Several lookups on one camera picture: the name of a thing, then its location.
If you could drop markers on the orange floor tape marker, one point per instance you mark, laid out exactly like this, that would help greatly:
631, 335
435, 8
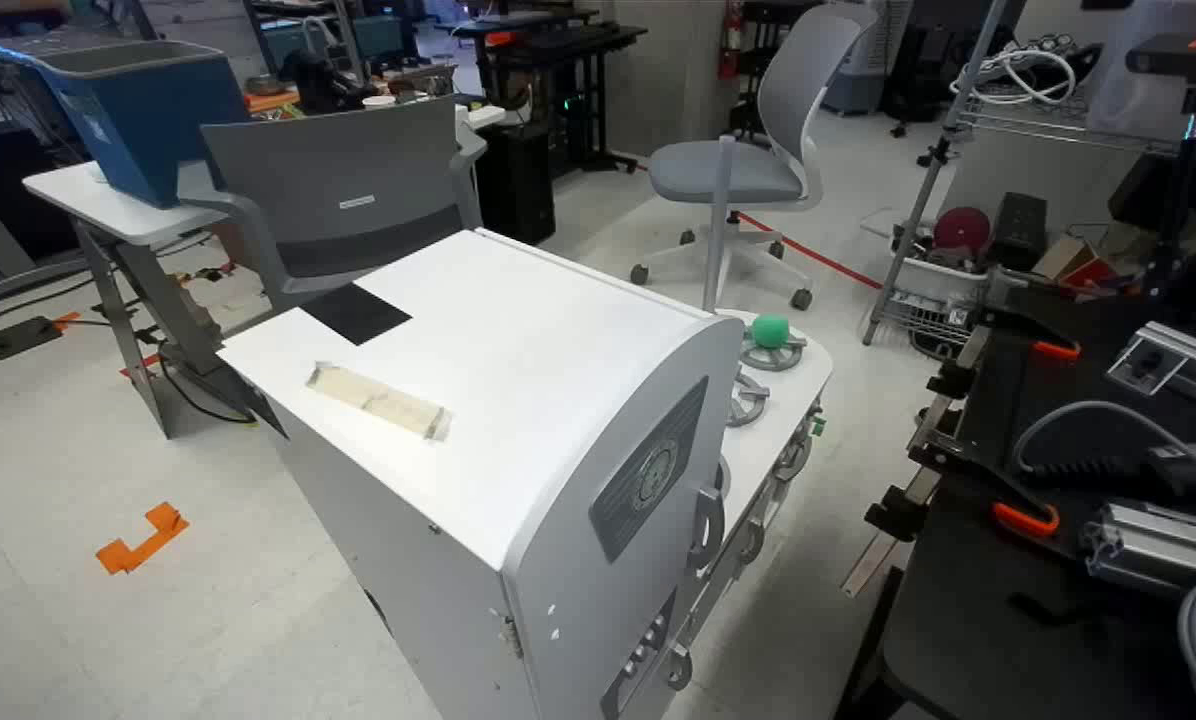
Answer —
142, 537

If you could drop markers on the grey plastic chair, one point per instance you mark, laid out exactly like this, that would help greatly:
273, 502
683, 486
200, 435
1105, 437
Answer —
340, 193

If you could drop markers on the silver aluminium extrusion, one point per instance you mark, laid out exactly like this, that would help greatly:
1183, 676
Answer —
1158, 541

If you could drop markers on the green ball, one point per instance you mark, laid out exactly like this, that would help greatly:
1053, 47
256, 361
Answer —
769, 330

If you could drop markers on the blue storage bin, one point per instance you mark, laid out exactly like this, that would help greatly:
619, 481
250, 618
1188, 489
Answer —
137, 114

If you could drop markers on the black power adapter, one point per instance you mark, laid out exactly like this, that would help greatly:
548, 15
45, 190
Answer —
17, 337

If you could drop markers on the white toy kitchen cabinet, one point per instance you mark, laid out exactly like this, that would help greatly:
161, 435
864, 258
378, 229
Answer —
518, 402

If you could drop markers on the white parts tray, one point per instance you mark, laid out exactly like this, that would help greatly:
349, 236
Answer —
939, 274

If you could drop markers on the black square patch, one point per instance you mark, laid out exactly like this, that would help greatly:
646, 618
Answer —
355, 313

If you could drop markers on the grey tripod stand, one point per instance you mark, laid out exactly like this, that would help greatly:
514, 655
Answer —
928, 174

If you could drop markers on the grey mesh office chair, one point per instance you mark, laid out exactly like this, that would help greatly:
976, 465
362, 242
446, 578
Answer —
743, 167

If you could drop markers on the black trash can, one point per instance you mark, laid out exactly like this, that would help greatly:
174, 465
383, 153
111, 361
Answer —
514, 183

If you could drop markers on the dark red ball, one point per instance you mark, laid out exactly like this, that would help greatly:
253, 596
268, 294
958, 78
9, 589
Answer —
963, 233

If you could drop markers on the beige tape strip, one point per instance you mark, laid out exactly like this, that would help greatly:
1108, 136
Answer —
378, 402

